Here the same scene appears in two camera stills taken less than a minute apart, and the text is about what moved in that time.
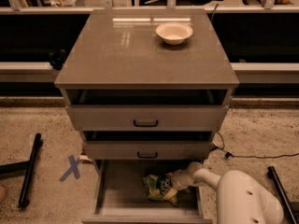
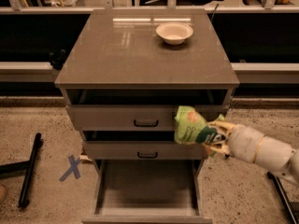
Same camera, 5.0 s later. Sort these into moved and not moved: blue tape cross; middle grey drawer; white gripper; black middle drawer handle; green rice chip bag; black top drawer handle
Moved: white gripper; green rice chip bag
Not moved: blue tape cross; black middle drawer handle; black top drawer handle; middle grey drawer
